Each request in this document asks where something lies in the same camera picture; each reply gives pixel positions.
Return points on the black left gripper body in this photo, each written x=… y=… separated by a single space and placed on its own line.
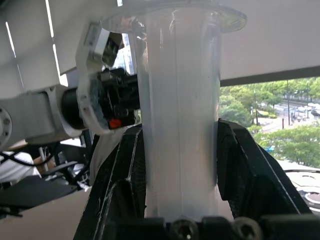
x=117 y=100

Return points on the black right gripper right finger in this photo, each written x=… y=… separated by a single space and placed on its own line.
x=250 y=175

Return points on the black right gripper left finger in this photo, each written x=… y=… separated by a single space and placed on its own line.
x=125 y=175

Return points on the clear plastic measuring cylinder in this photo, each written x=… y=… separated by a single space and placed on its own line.
x=180 y=100

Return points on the black and white round device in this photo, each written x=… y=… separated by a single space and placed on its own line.
x=307 y=190

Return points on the person in white shirt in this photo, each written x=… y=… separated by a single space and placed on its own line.
x=15 y=170

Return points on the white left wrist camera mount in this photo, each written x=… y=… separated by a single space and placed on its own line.
x=83 y=75

